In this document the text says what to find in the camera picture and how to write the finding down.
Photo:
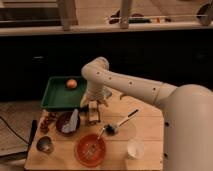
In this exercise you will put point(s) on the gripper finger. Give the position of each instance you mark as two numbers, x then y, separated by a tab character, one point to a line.
93	108

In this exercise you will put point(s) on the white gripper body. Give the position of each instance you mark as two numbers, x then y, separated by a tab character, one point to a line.
99	96

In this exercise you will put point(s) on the clear plastic cup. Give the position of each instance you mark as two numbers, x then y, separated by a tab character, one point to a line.
135	149

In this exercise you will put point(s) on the red grape bunch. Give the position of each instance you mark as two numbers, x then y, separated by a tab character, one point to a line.
44	126

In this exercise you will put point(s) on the dark brown bowl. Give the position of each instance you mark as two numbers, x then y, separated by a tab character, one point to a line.
63	119

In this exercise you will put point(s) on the small metal cup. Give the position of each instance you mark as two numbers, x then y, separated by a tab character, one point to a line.
44	144

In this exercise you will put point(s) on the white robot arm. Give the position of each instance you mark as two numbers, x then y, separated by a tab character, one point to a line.
187	112

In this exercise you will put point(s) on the orange plastic bowl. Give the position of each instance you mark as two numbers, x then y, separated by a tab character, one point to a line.
81	148

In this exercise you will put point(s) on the orange fruit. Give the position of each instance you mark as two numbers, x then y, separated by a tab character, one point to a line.
71	84

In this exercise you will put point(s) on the green plastic tray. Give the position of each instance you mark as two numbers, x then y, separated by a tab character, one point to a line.
57	97

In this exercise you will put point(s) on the black dish brush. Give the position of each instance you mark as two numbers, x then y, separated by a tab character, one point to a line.
112	129

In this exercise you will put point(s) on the white crumpled cloth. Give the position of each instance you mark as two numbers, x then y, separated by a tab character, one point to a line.
71	125

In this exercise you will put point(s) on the metal whisk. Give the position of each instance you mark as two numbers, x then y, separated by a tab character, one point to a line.
95	145

